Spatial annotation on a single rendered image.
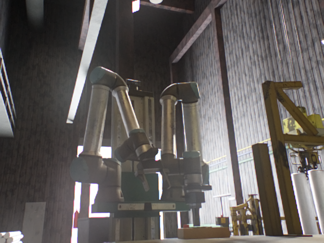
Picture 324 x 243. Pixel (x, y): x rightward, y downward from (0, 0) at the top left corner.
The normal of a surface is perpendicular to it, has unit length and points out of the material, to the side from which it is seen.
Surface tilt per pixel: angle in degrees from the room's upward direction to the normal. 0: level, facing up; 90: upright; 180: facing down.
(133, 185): 90
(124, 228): 90
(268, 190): 90
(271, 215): 90
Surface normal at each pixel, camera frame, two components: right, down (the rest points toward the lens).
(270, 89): 0.33, -0.33
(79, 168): -0.63, -0.16
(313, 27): -0.94, -0.08
